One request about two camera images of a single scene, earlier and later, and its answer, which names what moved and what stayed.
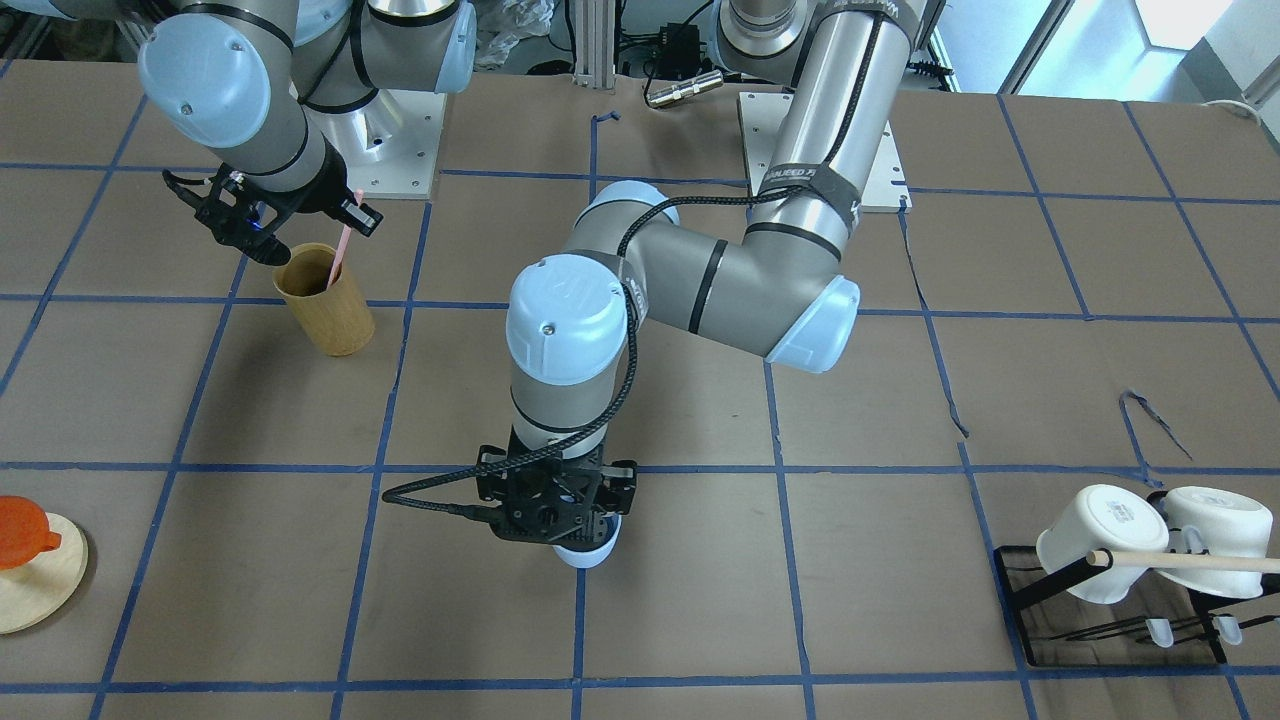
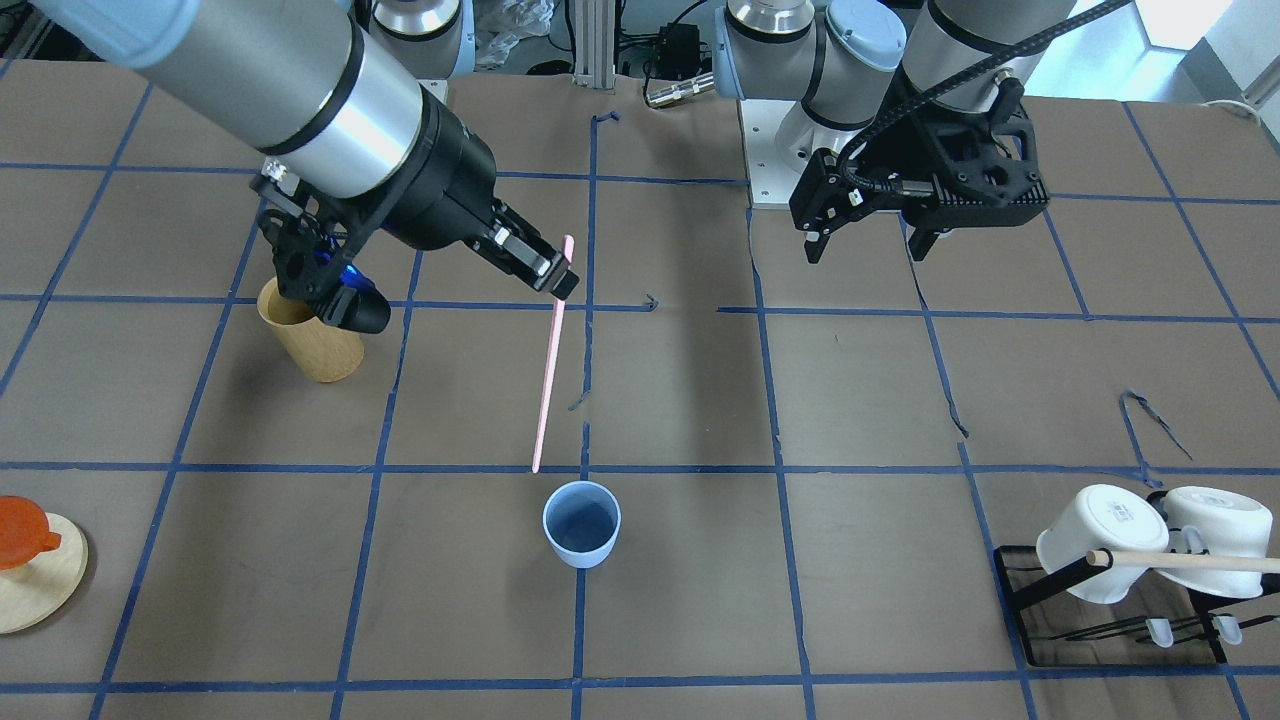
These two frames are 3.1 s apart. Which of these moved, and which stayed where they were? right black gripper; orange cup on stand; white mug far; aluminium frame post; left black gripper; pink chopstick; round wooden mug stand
Moved: left black gripper; pink chopstick; right black gripper
Stayed: aluminium frame post; orange cup on stand; white mug far; round wooden mug stand
